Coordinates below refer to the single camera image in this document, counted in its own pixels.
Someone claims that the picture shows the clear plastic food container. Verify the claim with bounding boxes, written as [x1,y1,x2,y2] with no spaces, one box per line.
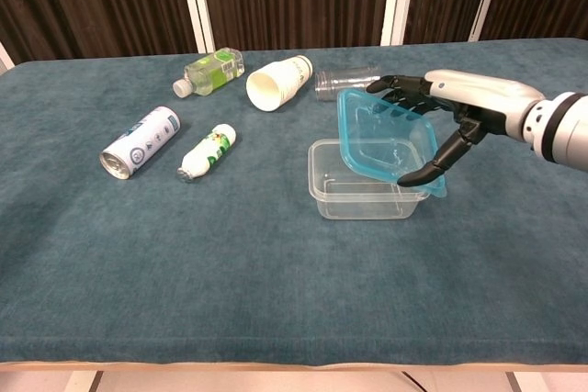
[307,137,432,221]

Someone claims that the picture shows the white blue drink can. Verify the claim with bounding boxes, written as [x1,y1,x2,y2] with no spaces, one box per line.
[99,106,181,181]

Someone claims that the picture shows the clear plastic jar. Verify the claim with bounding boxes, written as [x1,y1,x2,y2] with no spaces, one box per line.
[314,65,382,102]

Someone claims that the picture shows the teal tablecloth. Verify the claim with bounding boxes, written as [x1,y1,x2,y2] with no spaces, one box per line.
[0,37,588,365]

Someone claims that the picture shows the white green yogurt bottle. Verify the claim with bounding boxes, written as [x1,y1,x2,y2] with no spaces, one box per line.
[176,123,238,184]

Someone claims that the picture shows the black cable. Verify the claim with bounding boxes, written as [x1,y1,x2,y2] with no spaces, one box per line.
[401,371,428,392]

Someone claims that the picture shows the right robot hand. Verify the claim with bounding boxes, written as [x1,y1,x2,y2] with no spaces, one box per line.
[366,69,546,188]

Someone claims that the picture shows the green label water bottle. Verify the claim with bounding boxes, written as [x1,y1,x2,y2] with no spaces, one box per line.
[172,47,245,98]

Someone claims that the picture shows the teal plastic container lid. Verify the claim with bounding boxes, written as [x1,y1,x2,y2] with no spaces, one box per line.
[336,87,448,203]

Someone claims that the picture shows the white paper cup stack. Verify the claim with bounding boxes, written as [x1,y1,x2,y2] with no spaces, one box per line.
[245,55,314,113]

